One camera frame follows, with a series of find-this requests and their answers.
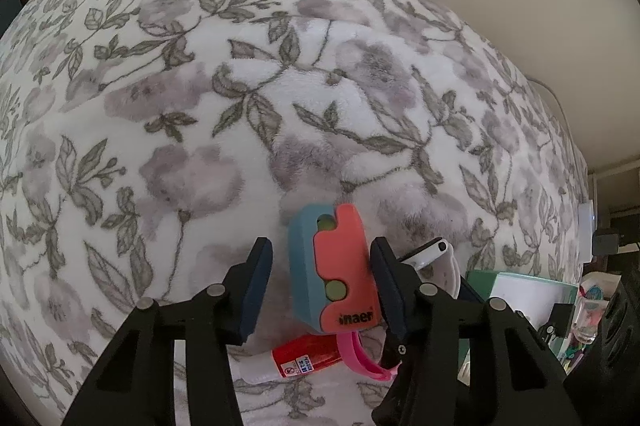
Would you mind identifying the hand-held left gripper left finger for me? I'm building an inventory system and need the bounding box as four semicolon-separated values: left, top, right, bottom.
60;236;274;426

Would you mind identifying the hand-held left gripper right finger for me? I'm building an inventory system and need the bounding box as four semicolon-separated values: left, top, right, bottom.
369;236;583;426

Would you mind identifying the blue and coral toy block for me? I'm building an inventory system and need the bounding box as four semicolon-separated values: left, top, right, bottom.
287;203;377;336

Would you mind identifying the teal-rimmed white tray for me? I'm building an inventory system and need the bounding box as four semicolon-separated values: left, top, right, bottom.
462;270;581;387

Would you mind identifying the pink watch band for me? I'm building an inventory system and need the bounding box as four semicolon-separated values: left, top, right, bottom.
337;331;401;382

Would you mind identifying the red glue tube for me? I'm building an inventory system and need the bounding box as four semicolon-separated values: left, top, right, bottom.
239;333;346;384

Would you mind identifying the floral fleece blanket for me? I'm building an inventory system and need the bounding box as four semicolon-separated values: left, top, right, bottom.
0;0;591;426

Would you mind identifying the black textured round object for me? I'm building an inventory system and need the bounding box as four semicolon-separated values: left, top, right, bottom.
565;276;640;426

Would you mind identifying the thin white cable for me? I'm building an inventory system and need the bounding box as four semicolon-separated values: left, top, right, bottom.
527;77;577;147

